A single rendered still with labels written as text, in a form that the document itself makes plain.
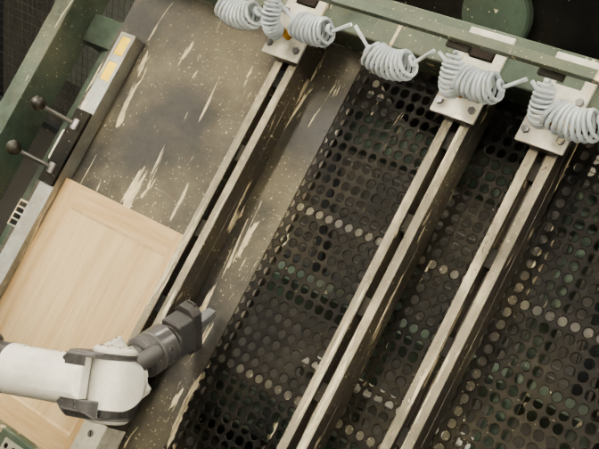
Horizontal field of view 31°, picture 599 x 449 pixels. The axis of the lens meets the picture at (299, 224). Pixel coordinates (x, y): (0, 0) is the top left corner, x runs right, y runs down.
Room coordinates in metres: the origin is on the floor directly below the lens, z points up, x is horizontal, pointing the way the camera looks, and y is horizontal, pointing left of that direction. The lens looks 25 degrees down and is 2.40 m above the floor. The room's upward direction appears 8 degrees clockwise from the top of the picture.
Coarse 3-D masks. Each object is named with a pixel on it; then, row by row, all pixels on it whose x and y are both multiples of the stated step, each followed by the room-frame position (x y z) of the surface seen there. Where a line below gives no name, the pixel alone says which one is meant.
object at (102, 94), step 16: (112, 48) 2.55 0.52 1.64; (128, 48) 2.53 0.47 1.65; (128, 64) 2.53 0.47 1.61; (96, 80) 2.51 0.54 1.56; (112, 80) 2.49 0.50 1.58; (96, 96) 2.47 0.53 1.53; (112, 96) 2.49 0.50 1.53; (96, 112) 2.45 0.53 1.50; (96, 128) 2.45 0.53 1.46; (80, 144) 2.41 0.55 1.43; (80, 160) 2.42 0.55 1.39; (64, 176) 2.37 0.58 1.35; (48, 192) 2.34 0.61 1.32; (32, 208) 2.33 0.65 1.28; (48, 208) 2.34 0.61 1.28; (16, 224) 2.32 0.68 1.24; (32, 224) 2.30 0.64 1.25; (16, 240) 2.29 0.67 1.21; (0, 256) 2.28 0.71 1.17; (16, 256) 2.26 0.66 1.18; (0, 272) 2.25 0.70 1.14; (0, 288) 2.22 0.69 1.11
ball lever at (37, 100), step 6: (36, 96) 2.40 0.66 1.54; (42, 96) 2.41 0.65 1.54; (30, 102) 2.39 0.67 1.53; (36, 102) 2.38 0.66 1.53; (42, 102) 2.39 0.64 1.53; (36, 108) 2.38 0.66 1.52; (42, 108) 2.39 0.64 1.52; (48, 108) 2.41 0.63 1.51; (54, 114) 2.41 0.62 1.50; (60, 114) 2.42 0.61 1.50; (66, 120) 2.42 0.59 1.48; (72, 120) 2.43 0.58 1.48; (78, 120) 2.43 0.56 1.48; (72, 126) 2.42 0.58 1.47
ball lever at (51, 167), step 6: (6, 144) 2.34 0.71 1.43; (12, 144) 2.33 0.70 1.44; (18, 144) 2.34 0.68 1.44; (6, 150) 2.33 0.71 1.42; (12, 150) 2.33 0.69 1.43; (18, 150) 2.33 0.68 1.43; (30, 156) 2.35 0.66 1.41; (42, 162) 2.36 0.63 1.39; (48, 168) 2.36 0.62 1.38; (54, 168) 2.37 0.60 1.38
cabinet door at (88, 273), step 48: (96, 192) 2.31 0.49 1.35; (48, 240) 2.28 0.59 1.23; (96, 240) 2.23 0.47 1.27; (144, 240) 2.18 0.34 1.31; (48, 288) 2.19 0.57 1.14; (96, 288) 2.14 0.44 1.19; (144, 288) 2.10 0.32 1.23; (48, 336) 2.11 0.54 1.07; (96, 336) 2.06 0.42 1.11; (48, 432) 1.94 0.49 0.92
